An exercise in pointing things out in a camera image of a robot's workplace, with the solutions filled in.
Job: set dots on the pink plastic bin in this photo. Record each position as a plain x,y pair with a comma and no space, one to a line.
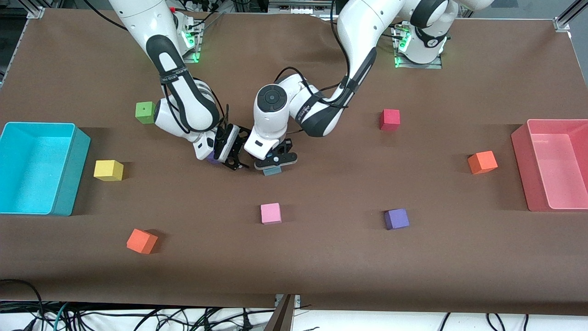
556,170

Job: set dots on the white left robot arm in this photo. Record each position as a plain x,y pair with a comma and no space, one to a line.
363,27

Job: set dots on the cyan plastic bin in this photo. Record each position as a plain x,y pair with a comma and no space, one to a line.
32,174

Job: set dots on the light blue foam block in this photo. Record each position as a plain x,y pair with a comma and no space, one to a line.
272,172

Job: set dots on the green foam block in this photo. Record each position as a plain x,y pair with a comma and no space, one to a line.
144,114

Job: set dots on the purple foam block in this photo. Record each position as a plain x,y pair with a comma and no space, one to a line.
211,161
396,219

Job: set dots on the silver metal bracket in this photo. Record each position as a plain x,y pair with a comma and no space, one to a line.
296,299

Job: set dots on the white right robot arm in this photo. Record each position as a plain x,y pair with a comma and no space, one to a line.
183,92

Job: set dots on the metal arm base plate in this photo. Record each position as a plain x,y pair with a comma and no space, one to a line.
193,59
418,65

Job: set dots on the yellow foam block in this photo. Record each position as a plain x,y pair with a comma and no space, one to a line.
108,170

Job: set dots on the pink foam block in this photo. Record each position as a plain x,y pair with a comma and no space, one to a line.
271,214

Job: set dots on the white power strip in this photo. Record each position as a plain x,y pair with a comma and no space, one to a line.
294,10

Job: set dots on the brown table cover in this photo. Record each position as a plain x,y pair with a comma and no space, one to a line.
321,257

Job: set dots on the red foam block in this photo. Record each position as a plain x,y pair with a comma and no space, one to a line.
389,120

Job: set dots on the orange foam block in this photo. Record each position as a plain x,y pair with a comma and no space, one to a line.
141,242
482,162

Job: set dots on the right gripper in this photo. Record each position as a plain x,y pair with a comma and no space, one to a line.
228,142

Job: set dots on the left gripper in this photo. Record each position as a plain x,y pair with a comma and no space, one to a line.
281,148

